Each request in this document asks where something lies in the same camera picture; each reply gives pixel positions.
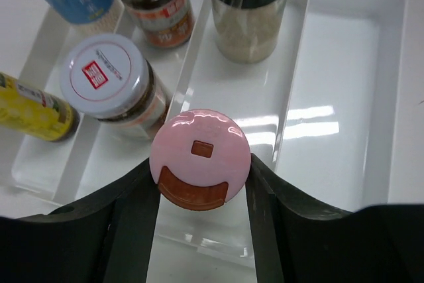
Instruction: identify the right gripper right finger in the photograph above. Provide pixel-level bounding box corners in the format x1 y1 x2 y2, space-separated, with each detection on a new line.
246 156 423 282

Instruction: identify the black lid cream jar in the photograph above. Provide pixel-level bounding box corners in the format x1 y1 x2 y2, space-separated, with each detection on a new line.
211 0 287 64

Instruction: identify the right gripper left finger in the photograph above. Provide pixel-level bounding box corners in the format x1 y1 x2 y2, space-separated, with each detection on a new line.
1 160 160 282

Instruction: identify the red logo dark jar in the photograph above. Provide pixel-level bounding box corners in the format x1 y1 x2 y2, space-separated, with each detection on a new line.
60 33 170 139

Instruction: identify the yellow label brown cap bottle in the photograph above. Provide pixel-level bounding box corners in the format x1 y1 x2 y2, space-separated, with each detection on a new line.
1 73 80 142

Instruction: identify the pink lid spice jar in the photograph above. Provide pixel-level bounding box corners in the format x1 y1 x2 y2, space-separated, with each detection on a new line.
149 109 251 211

